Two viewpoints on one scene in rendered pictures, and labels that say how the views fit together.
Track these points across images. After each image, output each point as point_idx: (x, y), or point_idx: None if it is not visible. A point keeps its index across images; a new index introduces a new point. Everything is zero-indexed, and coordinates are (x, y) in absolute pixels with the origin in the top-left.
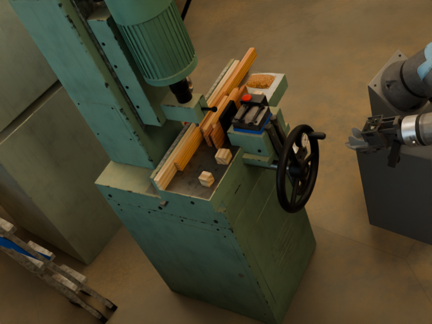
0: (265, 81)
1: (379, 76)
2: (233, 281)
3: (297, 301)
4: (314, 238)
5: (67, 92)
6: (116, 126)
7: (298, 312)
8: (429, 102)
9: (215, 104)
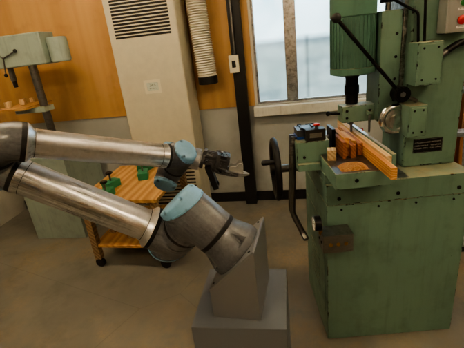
0: (343, 163)
1: (257, 227)
2: None
3: (309, 296)
4: (328, 331)
5: None
6: None
7: (304, 291)
8: (215, 274)
9: (356, 138)
